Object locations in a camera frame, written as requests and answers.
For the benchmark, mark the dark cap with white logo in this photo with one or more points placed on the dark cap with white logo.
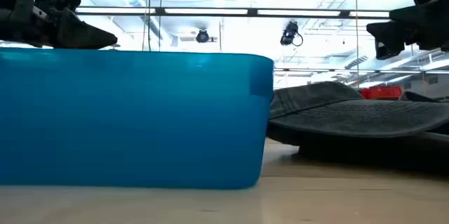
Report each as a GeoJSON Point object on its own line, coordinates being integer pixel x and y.
{"type": "Point", "coordinates": [350, 118]}

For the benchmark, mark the red storage crate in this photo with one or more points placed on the red storage crate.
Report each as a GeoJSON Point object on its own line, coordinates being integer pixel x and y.
{"type": "Point", "coordinates": [381, 92]}

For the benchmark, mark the blue plastic bin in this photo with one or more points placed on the blue plastic bin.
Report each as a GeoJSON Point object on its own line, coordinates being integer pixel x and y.
{"type": "Point", "coordinates": [122, 118]}

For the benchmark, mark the round black ceiling spotlight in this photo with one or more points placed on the round black ceiling spotlight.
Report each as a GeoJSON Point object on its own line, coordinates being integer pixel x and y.
{"type": "Point", "coordinates": [202, 37]}

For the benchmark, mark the black hanging camera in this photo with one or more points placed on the black hanging camera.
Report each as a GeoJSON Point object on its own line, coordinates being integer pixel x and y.
{"type": "Point", "coordinates": [289, 32]}

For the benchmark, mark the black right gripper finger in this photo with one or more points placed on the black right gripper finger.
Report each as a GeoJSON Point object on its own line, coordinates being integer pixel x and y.
{"type": "Point", "coordinates": [389, 36]}

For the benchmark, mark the thin black horizontal beam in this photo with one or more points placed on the thin black horizontal beam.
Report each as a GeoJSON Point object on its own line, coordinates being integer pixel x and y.
{"type": "Point", "coordinates": [350, 71]}

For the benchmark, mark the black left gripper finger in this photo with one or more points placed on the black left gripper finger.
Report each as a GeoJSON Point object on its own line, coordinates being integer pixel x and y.
{"type": "Point", "coordinates": [80, 36]}

